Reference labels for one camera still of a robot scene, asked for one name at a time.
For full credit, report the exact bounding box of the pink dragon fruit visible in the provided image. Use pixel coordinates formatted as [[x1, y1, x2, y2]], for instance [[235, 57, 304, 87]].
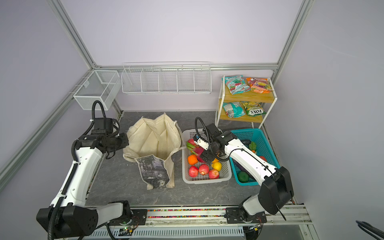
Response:
[[186, 142, 206, 163]]

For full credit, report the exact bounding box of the orange tangerine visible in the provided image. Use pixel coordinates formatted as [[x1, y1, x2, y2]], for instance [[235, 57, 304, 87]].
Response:
[[187, 155, 199, 166]]

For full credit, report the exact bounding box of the cream canvas grocery bag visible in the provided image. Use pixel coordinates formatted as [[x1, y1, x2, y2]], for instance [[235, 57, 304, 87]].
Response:
[[123, 113, 184, 190]]

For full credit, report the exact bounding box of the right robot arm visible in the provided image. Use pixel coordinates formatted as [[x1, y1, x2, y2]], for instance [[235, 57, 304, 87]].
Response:
[[194, 117, 294, 223]]

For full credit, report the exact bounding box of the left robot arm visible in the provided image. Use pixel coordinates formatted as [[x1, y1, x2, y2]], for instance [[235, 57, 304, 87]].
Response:
[[36, 100, 133, 240]]

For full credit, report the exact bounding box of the teal snack bag lower shelf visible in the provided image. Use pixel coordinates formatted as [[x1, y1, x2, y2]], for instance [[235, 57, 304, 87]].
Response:
[[223, 102, 246, 119]]

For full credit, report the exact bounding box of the teal snack bag shelf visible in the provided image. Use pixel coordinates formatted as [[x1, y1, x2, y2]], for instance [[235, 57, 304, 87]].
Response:
[[223, 102, 246, 119], [224, 75, 251, 95]]

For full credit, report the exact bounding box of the green Foxs snack bag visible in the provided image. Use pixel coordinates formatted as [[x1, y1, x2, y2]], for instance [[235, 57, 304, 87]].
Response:
[[242, 101, 266, 117]]

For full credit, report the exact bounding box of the teal snack bag top shelf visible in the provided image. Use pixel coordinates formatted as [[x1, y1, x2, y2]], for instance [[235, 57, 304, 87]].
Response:
[[224, 75, 251, 95]]

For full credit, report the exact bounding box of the orange snack bag top shelf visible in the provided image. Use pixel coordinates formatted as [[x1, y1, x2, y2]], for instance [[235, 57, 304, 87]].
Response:
[[246, 78, 273, 94]]

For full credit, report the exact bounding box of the yellow lemon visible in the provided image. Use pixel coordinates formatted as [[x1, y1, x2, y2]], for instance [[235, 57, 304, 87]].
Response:
[[212, 162, 222, 172]]

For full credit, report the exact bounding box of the red apple front middle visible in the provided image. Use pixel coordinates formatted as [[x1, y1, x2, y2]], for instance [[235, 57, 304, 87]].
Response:
[[199, 164, 210, 176]]

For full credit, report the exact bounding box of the red apple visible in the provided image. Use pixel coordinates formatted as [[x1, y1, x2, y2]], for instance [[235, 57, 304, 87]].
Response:
[[189, 166, 199, 178], [199, 164, 210, 176], [209, 169, 220, 180]]

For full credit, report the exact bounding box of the red apple front right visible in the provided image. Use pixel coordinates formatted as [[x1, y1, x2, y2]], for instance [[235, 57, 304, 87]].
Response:
[[209, 169, 220, 180]]

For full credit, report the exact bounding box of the white plastic fruit basket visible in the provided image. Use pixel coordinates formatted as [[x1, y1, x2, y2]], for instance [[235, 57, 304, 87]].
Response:
[[182, 129, 232, 184]]

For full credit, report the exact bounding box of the red apple front left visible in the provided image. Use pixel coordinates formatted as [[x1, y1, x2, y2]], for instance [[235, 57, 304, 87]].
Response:
[[189, 166, 199, 178]]

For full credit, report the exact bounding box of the green avocado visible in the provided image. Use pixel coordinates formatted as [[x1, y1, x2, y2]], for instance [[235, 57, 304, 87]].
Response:
[[237, 171, 250, 183]]

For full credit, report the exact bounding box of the teal plastic vegetable basket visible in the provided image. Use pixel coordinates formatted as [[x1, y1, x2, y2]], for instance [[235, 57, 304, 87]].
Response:
[[230, 129, 281, 186]]

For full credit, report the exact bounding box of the wooden two-tier shelf rack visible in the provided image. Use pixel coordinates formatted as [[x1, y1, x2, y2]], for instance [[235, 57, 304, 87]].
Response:
[[215, 75, 278, 129]]

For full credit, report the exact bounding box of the small white mesh basket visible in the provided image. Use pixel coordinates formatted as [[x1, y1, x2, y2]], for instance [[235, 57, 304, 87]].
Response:
[[74, 70, 122, 111]]

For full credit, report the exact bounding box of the long white wire basket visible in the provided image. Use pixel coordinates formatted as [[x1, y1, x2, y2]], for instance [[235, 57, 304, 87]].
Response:
[[121, 62, 212, 95]]

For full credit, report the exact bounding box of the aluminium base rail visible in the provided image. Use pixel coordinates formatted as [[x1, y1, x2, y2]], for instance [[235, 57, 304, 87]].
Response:
[[86, 202, 319, 240]]

